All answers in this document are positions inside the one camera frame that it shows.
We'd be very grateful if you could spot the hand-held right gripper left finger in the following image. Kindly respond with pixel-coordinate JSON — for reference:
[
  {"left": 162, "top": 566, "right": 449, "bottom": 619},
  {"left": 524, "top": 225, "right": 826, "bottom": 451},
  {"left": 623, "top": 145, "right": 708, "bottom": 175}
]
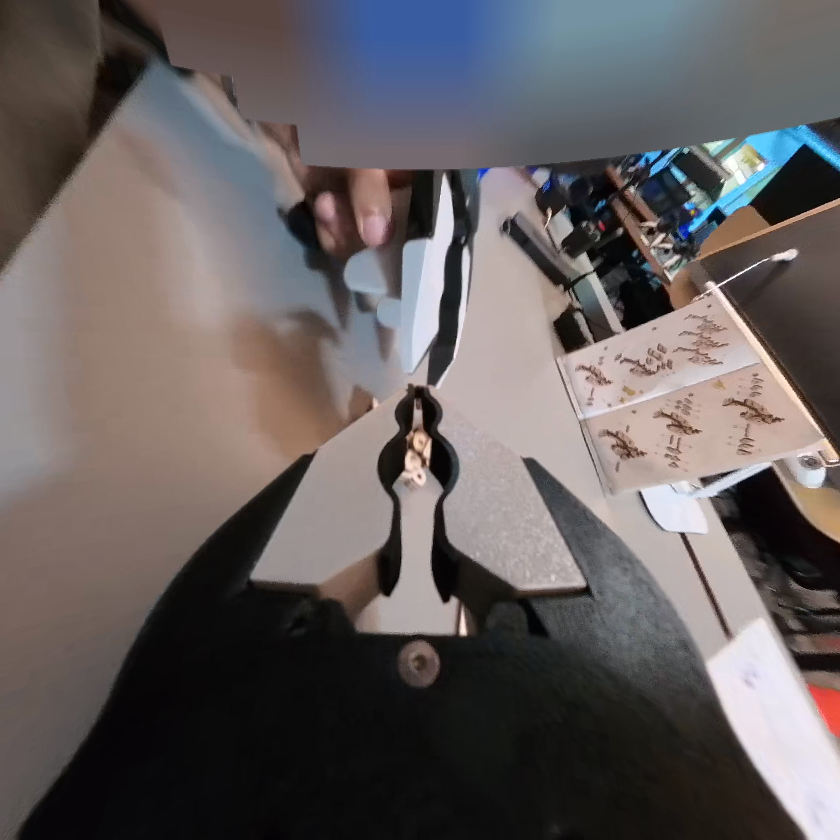
[{"left": 249, "top": 386, "right": 416, "bottom": 602}]

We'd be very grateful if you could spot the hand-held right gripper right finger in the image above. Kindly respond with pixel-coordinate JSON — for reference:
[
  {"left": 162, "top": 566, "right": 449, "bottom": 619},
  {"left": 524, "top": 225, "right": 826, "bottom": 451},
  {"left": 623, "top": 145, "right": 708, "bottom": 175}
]
[{"left": 416, "top": 386, "right": 587, "bottom": 599}]

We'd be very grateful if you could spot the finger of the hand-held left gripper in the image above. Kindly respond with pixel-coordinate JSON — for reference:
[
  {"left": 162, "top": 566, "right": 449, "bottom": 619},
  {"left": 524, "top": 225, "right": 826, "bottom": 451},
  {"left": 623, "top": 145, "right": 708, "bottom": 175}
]
[
  {"left": 428, "top": 172, "right": 475, "bottom": 389},
  {"left": 344, "top": 171, "right": 455, "bottom": 376}
]

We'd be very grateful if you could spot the grey desk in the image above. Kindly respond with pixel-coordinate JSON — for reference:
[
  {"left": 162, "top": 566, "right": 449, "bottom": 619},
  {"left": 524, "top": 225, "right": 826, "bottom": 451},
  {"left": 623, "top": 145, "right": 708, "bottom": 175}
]
[{"left": 0, "top": 59, "right": 795, "bottom": 840}]

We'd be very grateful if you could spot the person's left hand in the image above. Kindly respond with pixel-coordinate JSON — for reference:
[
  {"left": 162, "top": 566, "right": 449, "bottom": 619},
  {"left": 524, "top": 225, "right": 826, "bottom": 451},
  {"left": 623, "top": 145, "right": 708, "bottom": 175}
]
[{"left": 307, "top": 167, "right": 416, "bottom": 256}]

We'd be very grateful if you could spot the black bar device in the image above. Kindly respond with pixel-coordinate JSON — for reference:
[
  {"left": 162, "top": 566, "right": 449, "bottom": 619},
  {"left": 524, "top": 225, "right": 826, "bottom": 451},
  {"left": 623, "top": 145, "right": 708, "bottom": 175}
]
[{"left": 500, "top": 211, "right": 573, "bottom": 291}]

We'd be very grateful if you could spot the small black box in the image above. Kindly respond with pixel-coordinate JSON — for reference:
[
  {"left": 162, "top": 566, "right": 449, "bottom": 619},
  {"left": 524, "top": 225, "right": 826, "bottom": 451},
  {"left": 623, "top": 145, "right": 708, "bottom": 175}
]
[{"left": 553, "top": 307, "right": 597, "bottom": 352}]

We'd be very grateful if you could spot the small white paper piece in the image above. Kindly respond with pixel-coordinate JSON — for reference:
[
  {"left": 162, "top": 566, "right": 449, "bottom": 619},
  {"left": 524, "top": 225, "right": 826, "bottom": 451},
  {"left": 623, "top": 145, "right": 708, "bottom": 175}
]
[{"left": 640, "top": 484, "right": 711, "bottom": 535}]

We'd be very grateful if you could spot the printed parts picture sheet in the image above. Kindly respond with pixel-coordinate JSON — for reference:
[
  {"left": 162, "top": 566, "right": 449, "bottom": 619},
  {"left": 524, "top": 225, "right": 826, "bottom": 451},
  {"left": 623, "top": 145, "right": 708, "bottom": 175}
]
[{"left": 556, "top": 294, "right": 826, "bottom": 497}]

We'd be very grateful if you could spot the black computer monitor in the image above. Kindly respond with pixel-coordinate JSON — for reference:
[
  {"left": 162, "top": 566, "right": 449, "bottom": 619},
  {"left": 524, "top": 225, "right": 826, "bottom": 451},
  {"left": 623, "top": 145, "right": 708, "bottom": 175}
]
[{"left": 640, "top": 147, "right": 729, "bottom": 217}]

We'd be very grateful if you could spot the brown cardboard backing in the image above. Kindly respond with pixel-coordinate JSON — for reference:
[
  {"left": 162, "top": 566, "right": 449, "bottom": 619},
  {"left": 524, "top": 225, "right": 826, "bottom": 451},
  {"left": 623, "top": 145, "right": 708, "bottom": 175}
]
[{"left": 669, "top": 197, "right": 840, "bottom": 303}]

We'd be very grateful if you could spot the tan wooden board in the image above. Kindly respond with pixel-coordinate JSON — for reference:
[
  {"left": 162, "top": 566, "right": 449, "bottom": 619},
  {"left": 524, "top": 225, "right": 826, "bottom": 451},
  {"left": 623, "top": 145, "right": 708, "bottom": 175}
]
[{"left": 773, "top": 459, "right": 840, "bottom": 547}]

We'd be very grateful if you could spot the white paper sheet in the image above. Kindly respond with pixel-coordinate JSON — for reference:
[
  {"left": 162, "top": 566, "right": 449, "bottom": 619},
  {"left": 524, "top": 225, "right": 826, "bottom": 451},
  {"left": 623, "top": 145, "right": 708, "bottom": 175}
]
[{"left": 705, "top": 617, "right": 840, "bottom": 840}]

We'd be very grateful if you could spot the dark grey display board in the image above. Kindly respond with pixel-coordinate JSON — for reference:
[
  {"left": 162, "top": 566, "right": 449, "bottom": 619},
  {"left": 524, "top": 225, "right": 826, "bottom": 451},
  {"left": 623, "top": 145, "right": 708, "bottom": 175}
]
[{"left": 686, "top": 200, "right": 840, "bottom": 460}]

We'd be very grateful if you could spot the large black box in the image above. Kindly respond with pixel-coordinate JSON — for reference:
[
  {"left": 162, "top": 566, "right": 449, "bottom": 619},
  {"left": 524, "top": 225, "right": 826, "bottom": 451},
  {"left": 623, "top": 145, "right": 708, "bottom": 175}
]
[{"left": 748, "top": 143, "right": 840, "bottom": 225}]

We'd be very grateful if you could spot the red object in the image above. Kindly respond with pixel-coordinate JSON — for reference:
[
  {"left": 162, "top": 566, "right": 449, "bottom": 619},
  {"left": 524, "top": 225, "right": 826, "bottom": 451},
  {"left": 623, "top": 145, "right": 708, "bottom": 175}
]
[{"left": 804, "top": 682, "right": 840, "bottom": 723}]

